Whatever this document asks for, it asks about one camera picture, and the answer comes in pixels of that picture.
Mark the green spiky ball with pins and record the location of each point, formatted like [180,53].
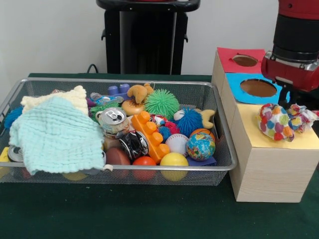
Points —
[162,100]

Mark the green label drink can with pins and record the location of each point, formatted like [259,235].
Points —
[114,119]

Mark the orange plastic brick block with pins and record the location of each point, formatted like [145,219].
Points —
[149,134]

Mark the wooden box with three holes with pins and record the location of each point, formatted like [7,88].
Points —
[269,179]

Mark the dark green tablecloth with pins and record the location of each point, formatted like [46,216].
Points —
[124,211]

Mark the white baseball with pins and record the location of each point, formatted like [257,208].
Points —
[177,143]

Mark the mint green waffle cloth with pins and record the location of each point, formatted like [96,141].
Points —
[57,134]

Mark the yellow ball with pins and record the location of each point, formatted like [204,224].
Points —
[174,160]

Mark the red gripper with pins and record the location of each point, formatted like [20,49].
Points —
[291,76]

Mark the crushed black drink can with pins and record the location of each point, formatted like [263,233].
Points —
[134,145]

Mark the brown plush toy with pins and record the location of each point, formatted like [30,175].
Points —
[139,92]

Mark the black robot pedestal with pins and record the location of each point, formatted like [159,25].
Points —
[147,37]

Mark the globe print ball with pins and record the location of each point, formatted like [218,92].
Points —
[200,147]

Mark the cream waffle cloth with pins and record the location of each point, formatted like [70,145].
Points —
[72,95]

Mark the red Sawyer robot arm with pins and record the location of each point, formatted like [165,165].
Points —
[296,32]

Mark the colourful spotted cloth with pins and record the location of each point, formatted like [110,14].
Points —
[274,122]

